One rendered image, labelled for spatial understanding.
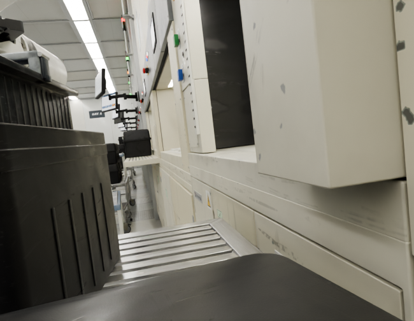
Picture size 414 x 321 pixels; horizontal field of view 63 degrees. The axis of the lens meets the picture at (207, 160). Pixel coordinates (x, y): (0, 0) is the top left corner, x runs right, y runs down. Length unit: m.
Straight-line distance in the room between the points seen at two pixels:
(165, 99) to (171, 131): 0.23
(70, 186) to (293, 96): 0.21
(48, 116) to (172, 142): 2.04
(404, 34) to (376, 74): 0.02
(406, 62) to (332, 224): 0.15
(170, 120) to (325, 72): 2.22
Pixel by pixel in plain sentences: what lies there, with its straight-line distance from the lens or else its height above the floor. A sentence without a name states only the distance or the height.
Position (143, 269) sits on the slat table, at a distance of 0.45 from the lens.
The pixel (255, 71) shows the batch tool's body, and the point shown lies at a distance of 0.30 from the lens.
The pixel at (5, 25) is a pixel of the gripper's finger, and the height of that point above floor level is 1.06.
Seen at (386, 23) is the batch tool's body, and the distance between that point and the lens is 0.24.
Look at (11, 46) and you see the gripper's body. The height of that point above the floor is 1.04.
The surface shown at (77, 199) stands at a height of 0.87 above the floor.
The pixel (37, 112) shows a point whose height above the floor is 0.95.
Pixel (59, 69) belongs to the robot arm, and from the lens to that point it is 0.66.
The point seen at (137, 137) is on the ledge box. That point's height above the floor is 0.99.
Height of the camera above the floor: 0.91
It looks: 4 degrees down
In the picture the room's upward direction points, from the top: 7 degrees counter-clockwise
